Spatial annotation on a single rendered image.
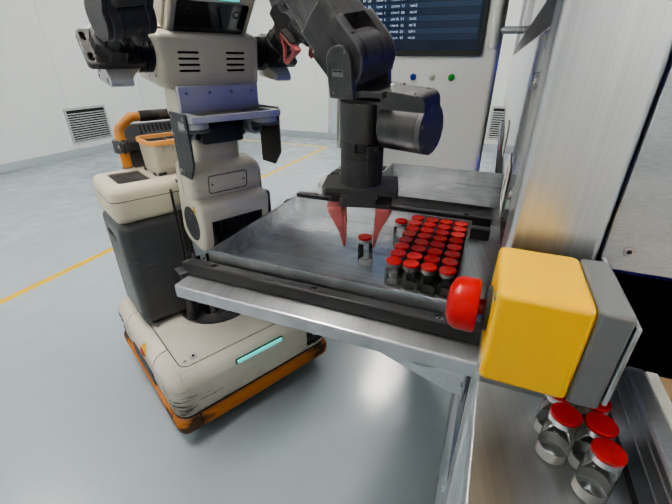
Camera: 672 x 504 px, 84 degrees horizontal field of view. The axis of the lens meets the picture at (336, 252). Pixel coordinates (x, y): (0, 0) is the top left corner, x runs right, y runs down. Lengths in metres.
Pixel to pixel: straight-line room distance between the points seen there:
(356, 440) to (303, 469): 0.20
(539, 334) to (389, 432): 1.22
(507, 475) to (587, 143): 0.25
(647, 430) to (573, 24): 0.27
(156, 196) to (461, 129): 1.02
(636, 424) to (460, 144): 1.10
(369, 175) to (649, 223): 0.30
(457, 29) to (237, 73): 0.66
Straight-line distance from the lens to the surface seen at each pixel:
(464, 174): 1.00
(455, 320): 0.28
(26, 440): 1.78
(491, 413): 0.38
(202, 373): 1.32
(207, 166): 1.13
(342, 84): 0.46
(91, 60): 1.04
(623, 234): 0.34
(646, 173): 0.33
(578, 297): 0.26
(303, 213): 0.75
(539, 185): 0.32
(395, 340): 0.43
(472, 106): 1.34
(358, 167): 0.49
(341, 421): 1.47
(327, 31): 0.48
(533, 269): 0.28
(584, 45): 0.31
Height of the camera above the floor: 1.16
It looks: 27 degrees down
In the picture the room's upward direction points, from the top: straight up
